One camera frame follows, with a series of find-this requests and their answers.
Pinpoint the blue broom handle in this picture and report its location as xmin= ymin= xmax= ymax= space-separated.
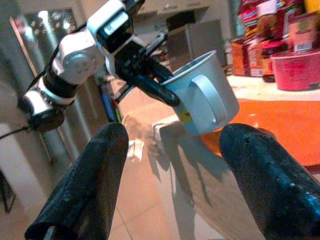
xmin=99 ymin=91 xmax=121 ymax=124

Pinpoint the white mug with handle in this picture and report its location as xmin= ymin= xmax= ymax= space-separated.
xmin=159 ymin=49 xmax=241 ymax=136

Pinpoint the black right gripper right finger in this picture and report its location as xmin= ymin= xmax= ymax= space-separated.
xmin=218 ymin=122 xmax=320 ymax=240

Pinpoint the white kitchen cabinet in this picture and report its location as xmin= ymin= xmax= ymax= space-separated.
xmin=165 ymin=19 xmax=226 ymax=74

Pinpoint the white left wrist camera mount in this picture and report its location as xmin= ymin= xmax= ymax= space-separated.
xmin=51 ymin=0 xmax=144 ymax=86

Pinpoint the dark jar with red lid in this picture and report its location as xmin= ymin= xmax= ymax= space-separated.
xmin=260 ymin=40 xmax=289 ymax=84

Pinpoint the brown jar with white lid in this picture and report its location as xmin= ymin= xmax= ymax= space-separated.
xmin=256 ymin=0 xmax=279 ymax=39

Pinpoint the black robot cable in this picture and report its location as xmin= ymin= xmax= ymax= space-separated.
xmin=0 ymin=125 xmax=31 ymax=140

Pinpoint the white paper scrap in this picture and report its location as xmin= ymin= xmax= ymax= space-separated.
xmin=126 ymin=139 xmax=144 ymax=161

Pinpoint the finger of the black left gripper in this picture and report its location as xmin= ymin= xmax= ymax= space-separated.
xmin=131 ymin=73 xmax=182 ymax=108
xmin=149 ymin=61 xmax=174 ymax=83

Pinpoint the steel refrigerator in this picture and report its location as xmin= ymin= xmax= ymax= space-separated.
xmin=9 ymin=8 xmax=87 ymax=166

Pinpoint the orange table cover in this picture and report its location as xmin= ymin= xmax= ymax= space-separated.
xmin=199 ymin=98 xmax=320 ymax=168

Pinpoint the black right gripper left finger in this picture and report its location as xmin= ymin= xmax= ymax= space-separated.
xmin=24 ymin=121 xmax=130 ymax=240

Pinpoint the pink plastic basin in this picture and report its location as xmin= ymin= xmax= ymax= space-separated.
xmin=269 ymin=49 xmax=320 ymax=92

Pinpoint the orange food package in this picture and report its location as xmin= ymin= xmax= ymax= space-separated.
xmin=231 ymin=39 xmax=264 ymax=77

